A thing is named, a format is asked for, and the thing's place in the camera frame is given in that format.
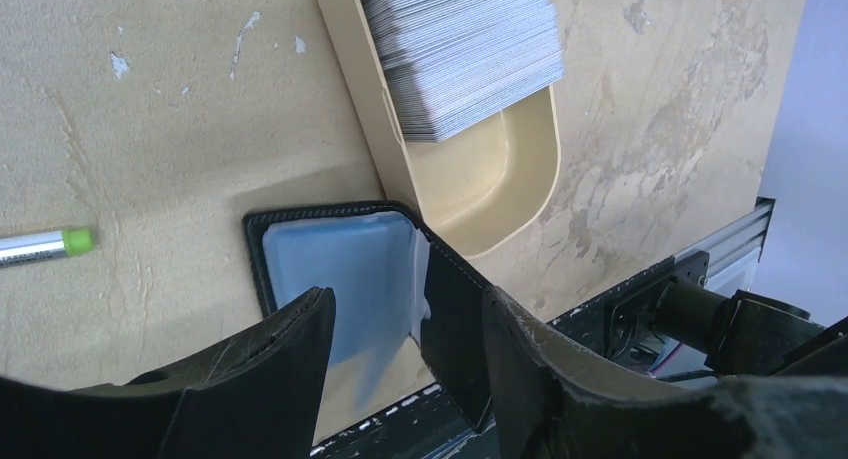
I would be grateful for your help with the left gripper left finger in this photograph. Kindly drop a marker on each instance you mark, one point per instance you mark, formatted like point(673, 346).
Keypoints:
point(255, 394)

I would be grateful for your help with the stack of credit cards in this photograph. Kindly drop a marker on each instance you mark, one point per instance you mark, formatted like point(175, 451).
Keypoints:
point(450, 64)

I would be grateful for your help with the black leather card holder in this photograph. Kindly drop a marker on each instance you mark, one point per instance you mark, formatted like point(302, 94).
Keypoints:
point(408, 306)

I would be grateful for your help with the silver green-capped marker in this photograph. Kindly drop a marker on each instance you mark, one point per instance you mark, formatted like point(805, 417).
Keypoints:
point(44, 246)

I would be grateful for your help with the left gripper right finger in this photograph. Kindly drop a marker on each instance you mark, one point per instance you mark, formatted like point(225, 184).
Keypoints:
point(554, 398)

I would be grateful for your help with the beige plastic tray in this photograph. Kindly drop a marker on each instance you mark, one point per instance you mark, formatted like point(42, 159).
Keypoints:
point(476, 190)

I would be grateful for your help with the aluminium frame rail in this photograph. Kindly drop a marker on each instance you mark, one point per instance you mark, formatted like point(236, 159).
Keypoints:
point(734, 250)

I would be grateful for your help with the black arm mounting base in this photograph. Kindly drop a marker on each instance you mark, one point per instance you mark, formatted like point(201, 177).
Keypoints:
point(742, 335)

